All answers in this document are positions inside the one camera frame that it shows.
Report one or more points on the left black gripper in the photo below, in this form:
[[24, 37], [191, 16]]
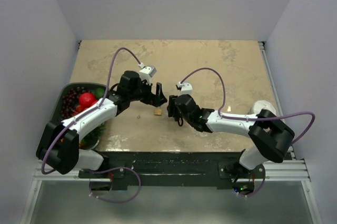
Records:
[[156, 100]]

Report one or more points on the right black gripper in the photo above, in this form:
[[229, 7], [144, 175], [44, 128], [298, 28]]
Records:
[[172, 108]]

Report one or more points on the black padlock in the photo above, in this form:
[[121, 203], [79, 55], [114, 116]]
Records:
[[179, 120]]

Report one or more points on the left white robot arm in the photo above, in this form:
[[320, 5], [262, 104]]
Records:
[[59, 144]]

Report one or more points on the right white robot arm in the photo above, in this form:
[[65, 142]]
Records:
[[271, 136]]

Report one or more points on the brass padlock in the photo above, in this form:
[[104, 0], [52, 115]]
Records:
[[158, 111]]

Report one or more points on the green toy lime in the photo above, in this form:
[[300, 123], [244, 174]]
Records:
[[99, 93]]

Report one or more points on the red toy apple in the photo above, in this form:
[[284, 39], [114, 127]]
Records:
[[87, 99]]

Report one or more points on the dark red grape bunch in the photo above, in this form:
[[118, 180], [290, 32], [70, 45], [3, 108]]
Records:
[[71, 102]]

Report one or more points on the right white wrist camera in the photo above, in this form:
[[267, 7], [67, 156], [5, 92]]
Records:
[[184, 88]]

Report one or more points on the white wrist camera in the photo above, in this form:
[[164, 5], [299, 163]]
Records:
[[146, 73], [184, 88]]

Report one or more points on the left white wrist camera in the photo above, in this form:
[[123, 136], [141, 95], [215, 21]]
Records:
[[146, 73]]

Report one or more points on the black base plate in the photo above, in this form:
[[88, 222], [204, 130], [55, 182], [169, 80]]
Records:
[[172, 169]]

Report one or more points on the aluminium frame rail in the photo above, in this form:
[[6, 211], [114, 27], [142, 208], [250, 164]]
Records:
[[289, 170]]

